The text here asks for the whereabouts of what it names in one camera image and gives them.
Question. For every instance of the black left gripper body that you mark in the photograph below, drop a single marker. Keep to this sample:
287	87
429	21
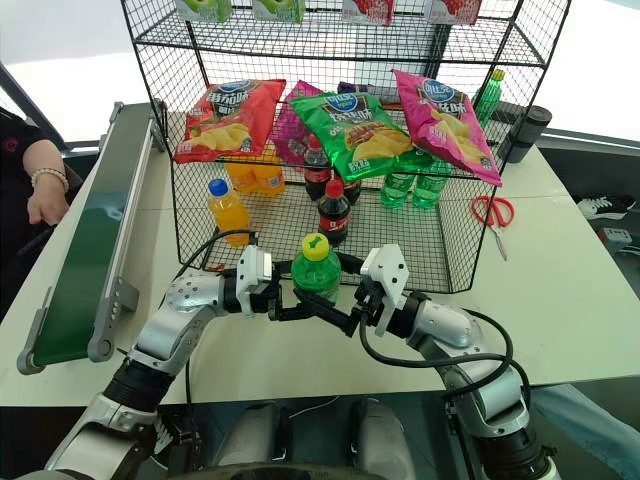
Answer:
262	300

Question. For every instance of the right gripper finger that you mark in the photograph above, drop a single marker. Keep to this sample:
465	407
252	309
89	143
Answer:
335	316
350	264

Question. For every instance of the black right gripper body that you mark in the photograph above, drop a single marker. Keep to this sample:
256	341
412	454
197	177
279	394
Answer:
366	302

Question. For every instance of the green soda bottle yellow cap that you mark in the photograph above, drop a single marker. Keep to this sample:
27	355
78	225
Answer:
316	272

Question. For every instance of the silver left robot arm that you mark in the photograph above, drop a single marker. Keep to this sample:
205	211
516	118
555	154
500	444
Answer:
165	335

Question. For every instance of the person's bare forearm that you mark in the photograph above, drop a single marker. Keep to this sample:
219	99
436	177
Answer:
42	157

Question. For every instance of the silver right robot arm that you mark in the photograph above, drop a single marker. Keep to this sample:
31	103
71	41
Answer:
465	350

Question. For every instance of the green conveyor belt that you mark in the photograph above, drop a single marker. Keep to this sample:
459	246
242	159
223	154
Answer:
85	240

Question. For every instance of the person's bare hand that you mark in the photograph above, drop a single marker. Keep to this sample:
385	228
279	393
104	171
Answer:
47	207

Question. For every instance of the cola bottle red cap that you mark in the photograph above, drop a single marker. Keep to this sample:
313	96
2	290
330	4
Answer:
317	172
334	215

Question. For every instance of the orange soda bottle blue cap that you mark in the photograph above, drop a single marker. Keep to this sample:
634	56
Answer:
227	212

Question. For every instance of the grey rounded shape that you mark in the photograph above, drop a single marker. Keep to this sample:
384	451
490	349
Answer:
380	435
252	435

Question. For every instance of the green potato chip bag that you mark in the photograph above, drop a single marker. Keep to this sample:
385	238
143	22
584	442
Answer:
350	130

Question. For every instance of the magenta snack bag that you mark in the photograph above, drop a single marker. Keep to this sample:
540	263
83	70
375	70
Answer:
290	130

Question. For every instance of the red potato chip bag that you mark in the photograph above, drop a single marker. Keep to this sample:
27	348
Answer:
225	120

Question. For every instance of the dark purple snack bag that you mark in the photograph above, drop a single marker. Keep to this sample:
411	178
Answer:
367	90

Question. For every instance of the pink potato chip bag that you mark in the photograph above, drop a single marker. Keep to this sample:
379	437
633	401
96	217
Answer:
445	115

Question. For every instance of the black cylindrical container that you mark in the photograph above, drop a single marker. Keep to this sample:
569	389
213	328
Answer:
525	132

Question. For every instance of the red strawberry drink carton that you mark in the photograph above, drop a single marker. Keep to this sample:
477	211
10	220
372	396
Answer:
455	9
369	9

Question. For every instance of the blue denim cloth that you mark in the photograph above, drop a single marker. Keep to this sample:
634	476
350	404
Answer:
590	430

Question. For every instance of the white power strip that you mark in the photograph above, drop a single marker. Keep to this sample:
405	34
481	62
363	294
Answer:
615	234

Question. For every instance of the black and white sneaker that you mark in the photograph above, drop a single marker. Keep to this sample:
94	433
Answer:
607	206

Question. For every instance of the green apple drink carton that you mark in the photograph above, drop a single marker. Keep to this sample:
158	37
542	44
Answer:
277	9
202	7

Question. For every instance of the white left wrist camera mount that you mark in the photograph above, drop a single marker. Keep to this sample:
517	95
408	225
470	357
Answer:
255	267

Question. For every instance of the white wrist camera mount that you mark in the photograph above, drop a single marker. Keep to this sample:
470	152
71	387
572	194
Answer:
255	267
387	270

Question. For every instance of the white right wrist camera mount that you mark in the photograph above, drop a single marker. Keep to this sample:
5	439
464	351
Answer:
387	270

